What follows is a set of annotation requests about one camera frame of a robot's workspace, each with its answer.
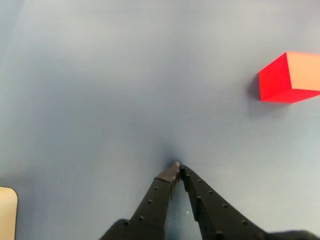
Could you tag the beige square box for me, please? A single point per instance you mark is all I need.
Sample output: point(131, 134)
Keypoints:
point(7, 212)

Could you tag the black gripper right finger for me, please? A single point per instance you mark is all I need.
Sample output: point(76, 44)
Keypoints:
point(215, 215)

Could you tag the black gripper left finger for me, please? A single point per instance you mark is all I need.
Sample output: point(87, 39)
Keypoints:
point(152, 207)

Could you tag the red cube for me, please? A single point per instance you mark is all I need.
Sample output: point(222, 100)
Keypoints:
point(275, 80)

